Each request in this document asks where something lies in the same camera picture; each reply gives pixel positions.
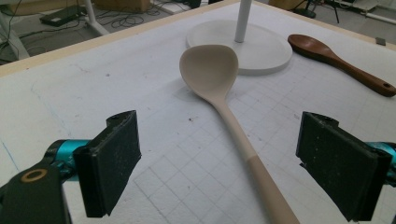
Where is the dark brown wooden spoon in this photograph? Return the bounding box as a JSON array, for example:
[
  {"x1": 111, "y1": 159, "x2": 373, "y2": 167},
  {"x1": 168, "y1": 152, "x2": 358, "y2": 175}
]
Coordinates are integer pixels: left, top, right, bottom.
[{"x1": 287, "y1": 33, "x2": 396, "y2": 98}]

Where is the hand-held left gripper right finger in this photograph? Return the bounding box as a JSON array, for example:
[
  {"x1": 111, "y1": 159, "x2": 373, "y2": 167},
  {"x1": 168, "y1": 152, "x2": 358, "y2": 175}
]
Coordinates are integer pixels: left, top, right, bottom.
[{"x1": 295, "y1": 111, "x2": 393, "y2": 222}]

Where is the flat black box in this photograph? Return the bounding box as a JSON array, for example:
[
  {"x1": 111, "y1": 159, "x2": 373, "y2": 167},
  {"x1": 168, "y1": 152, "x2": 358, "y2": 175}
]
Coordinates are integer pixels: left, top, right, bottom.
[{"x1": 39, "y1": 5, "x2": 87, "y2": 27}]

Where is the white grid mat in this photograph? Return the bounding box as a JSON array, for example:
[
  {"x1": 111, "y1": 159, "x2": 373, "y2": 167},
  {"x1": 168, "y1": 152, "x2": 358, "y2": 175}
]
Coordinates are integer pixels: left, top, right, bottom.
[{"x1": 0, "y1": 1, "x2": 396, "y2": 224}]

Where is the white utensil rack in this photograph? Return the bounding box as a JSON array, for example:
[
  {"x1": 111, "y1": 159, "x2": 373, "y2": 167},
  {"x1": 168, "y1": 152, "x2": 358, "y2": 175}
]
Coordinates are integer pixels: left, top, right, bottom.
[{"x1": 186, "y1": 0, "x2": 293, "y2": 77}]

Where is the large beige spoon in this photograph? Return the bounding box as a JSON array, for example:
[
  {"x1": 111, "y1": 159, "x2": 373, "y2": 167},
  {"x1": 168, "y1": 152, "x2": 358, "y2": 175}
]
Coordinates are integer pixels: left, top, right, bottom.
[{"x1": 178, "y1": 44, "x2": 302, "y2": 224}]

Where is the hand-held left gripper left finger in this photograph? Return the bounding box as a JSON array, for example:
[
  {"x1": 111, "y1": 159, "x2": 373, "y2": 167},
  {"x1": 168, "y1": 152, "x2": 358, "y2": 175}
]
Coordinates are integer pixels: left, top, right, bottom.
[{"x1": 73, "y1": 109, "x2": 143, "y2": 218}]

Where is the white stand leg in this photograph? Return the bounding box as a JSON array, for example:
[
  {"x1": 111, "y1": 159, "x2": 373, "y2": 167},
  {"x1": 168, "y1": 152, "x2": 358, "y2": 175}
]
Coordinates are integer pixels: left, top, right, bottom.
[{"x1": 82, "y1": 0, "x2": 110, "y2": 36}]

